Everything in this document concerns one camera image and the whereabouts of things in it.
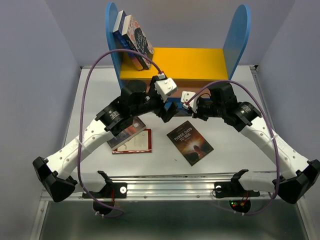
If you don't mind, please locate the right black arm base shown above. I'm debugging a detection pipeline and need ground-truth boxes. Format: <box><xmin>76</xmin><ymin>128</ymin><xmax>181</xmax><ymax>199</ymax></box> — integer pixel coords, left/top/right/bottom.
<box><xmin>211</xmin><ymin>169</ymin><xmax>260</xmax><ymax>215</ymax></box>

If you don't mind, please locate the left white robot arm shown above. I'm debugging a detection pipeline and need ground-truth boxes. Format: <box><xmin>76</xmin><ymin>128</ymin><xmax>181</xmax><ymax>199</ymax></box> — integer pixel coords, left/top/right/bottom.
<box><xmin>32</xmin><ymin>74</ymin><xmax>178</xmax><ymax>203</ymax></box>

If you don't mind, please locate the blue Jane Eyre book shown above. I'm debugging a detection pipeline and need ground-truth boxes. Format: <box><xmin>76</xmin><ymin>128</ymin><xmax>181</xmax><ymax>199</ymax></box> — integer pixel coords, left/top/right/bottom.
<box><xmin>112</xmin><ymin>10</ymin><xmax>144</xmax><ymax>71</ymax></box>

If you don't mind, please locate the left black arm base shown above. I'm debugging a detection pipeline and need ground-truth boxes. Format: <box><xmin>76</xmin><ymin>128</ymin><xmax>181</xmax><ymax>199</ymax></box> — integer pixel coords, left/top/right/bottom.
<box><xmin>82</xmin><ymin>170</ymin><xmax>128</xmax><ymax>218</ymax></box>

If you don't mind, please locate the floral Little Women book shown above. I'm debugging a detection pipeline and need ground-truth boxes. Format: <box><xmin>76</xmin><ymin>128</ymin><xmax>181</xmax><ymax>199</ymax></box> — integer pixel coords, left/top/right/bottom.
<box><xmin>121</xmin><ymin>15</ymin><xmax>155</xmax><ymax>60</ymax></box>

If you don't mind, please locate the red bordered cream book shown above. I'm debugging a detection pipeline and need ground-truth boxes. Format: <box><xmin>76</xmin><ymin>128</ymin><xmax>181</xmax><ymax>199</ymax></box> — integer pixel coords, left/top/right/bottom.
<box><xmin>112</xmin><ymin>128</ymin><xmax>152</xmax><ymax>155</ymax></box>

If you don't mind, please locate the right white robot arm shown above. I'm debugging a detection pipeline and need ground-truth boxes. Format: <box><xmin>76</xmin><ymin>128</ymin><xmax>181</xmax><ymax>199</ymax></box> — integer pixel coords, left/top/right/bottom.
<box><xmin>181</xmin><ymin>80</ymin><xmax>320</xmax><ymax>204</ymax></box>

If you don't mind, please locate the blue and yellow bookshelf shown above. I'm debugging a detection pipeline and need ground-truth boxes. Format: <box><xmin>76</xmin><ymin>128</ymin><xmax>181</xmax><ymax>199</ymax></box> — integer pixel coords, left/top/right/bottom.
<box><xmin>105</xmin><ymin>2</ymin><xmax>252</xmax><ymax>110</ymax></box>

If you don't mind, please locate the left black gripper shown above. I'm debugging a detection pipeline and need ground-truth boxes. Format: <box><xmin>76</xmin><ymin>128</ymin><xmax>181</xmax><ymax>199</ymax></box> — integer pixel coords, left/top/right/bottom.
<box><xmin>131</xmin><ymin>75</ymin><xmax>180</xmax><ymax>122</ymax></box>

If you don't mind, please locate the aluminium mounting rail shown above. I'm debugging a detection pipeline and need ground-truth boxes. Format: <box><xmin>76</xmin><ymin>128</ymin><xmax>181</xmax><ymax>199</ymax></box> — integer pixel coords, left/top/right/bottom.
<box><xmin>39</xmin><ymin>174</ymin><xmax>306</xmax><ymax>202</ymax></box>

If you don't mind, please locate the Three Days To See book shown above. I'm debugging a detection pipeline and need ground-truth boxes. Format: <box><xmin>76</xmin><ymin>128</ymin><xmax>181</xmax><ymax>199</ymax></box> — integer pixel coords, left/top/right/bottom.
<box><xmin>167</xmin><ymin>120</ymin><xmax>214</xmax><ymax>166</ymax></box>

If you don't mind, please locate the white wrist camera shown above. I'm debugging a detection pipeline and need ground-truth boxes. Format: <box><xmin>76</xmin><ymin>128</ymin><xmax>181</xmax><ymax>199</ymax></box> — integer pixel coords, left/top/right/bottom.
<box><xmin>180</xmin><ymin>91</ymin><xmax>198</xmax><ymax>113</ymax></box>
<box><xmin>155</xmin><ymin>77</ymin><xmax>178</xmax><ymax>99</ymax></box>

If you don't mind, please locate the dark sunset paperback book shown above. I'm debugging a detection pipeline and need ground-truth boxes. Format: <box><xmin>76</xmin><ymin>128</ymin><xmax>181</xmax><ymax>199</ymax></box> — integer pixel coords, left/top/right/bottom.
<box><xmin>107</xmin><ymin>116</ymin><xmax>146</xmax><ymax>151</ymax></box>

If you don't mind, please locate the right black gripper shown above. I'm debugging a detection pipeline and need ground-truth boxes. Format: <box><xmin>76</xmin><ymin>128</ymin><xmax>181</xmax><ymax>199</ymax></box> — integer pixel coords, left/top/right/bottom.
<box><xmin>187</xmin><ymin>96</ymin><xmax>226</xmax><ymax>121</ymax></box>

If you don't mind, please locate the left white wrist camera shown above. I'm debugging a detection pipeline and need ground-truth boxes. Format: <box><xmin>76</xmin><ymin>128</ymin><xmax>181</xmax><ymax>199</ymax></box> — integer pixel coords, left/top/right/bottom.
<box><xmin>155</xmin><ymin>77</ymin><xmax>178</xmax><ymax>99</ymax></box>

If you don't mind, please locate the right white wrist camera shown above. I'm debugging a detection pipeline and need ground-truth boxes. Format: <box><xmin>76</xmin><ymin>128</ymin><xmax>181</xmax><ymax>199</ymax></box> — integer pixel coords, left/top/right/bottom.
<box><xmin>180</xmin><ymin>91</ymin><xmax>198</xmax><ymax>113</ymax></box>

